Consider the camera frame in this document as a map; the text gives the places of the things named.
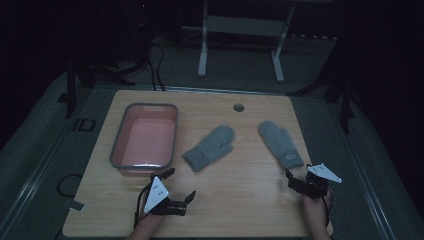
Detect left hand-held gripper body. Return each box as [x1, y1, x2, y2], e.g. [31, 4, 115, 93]
[143, 175, 188, 218]

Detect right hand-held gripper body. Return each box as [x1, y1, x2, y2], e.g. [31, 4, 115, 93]
[286, 162, 343, 200]

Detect grey mitten with label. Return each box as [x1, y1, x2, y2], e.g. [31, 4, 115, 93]
[257, 120, 305, 171]

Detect pink basin with grey rim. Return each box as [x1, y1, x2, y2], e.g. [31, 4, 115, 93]
[109, 102, 179, 177]

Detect plain grey mitten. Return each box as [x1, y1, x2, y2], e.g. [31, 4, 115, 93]
[182, 124, 237, 173]

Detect person's right hand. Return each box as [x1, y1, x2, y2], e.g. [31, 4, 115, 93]
[301, 190, 333, 231]

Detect person's left hand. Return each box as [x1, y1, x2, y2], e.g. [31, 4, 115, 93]
[134, 212, 166, 235]

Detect grey tape strip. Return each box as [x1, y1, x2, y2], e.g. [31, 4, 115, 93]
[62, 198, 86, 213]

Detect white metal stand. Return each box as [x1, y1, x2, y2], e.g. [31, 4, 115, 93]
[181, 0, 296, 84]

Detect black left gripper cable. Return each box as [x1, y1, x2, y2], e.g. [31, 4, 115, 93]
[133, 182, 153, 229]

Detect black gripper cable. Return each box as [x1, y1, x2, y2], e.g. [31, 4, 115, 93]
[133, 182, 153, 229]
[320, 186, 335, 228]

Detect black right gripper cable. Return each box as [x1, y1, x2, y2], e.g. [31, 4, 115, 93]
[320, 186, 335, 228]

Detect black looped floor cable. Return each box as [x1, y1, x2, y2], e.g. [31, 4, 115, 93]
[55, 172, 84, 198]

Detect black cables on floor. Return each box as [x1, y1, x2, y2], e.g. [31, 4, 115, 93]
[146, 39, 167, 92]

